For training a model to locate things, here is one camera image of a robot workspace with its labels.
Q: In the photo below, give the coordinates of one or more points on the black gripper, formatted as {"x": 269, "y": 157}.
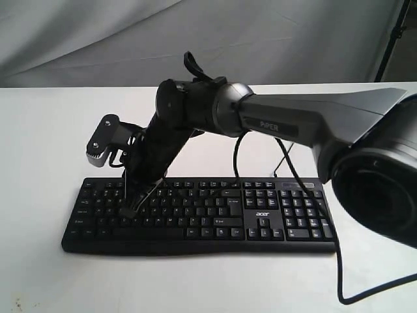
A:
{"x": 149, "y": 160}

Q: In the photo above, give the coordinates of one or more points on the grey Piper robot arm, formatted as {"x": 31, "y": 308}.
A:
{"x": 363, "y": 143}

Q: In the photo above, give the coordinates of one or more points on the black Acer keyboard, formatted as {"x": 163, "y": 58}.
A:
{"x": 202, "y": 215}

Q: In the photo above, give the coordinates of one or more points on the grey backdrop cloth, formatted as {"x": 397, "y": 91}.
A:
{"x": 141, "y": 43}

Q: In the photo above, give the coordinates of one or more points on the black tripod stand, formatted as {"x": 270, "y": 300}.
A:
{"x": 398, "y": 63}

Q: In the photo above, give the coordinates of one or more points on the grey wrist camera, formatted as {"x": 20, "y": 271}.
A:
{"x": 110, "y": 136}

